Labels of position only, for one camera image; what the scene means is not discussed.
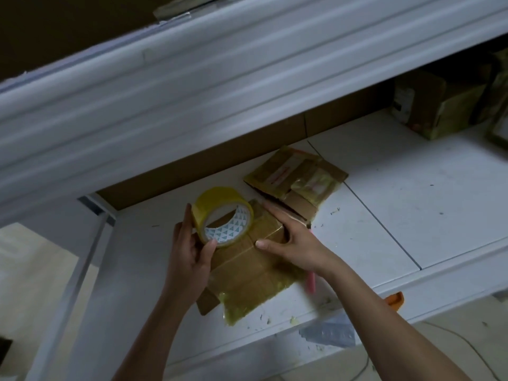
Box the clear taped brown cardboard box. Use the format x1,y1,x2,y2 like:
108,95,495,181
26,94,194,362
175,201,314,326

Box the boxes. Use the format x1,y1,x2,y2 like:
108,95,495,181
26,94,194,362
391,67,489,141

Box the person's left forearm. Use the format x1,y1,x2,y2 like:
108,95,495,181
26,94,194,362
111,296,199,381

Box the small taped carton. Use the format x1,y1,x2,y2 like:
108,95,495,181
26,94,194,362
243,146,349,227

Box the yellow tape roll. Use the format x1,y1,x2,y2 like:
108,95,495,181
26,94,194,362
190,186,256,248

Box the person's right hand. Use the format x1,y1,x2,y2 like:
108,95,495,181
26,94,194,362
254,201,344,281

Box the person's right forearm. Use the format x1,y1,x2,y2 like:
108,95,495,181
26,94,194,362
321,256,473,381

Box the person's left hand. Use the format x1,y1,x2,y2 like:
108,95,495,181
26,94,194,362
161,204,219,310

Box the orange plastic object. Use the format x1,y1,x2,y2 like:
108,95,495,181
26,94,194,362
385,291,406,313

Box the white metal shelf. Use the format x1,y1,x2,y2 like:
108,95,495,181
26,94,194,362
0,0,508,381

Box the package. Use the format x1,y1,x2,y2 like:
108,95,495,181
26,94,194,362
152,0,239,21

